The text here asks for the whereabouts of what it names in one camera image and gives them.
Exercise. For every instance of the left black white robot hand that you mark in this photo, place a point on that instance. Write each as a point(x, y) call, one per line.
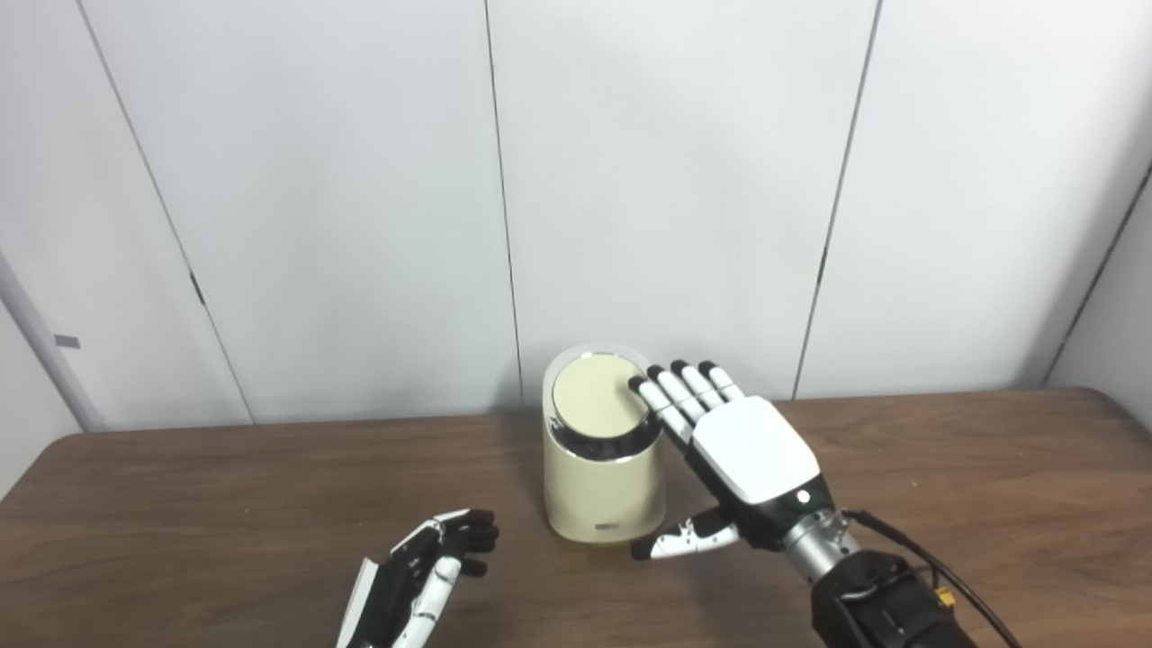
point(405, 585)

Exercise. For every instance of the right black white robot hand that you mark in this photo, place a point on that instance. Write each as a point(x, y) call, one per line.
point(751, 450)

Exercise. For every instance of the cream-colored round bin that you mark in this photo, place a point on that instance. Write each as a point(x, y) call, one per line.
point(603, 490)

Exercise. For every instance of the cream round bin lid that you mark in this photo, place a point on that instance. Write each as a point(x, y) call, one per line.
point(596, 396)

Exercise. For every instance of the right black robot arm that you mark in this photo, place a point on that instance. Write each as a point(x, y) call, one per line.
point(882, 603)

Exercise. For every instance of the black wall panel clip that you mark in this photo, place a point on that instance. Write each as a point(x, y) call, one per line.
point(197, 289)

